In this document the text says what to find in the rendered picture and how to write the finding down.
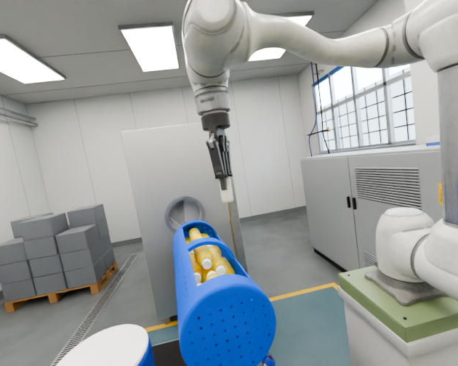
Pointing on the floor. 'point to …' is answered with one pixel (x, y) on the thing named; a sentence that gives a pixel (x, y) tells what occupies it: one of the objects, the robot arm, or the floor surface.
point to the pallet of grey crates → (55, 255)
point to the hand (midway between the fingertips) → (225, 189)
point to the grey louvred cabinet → (366, 197)
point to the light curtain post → (236, 229)
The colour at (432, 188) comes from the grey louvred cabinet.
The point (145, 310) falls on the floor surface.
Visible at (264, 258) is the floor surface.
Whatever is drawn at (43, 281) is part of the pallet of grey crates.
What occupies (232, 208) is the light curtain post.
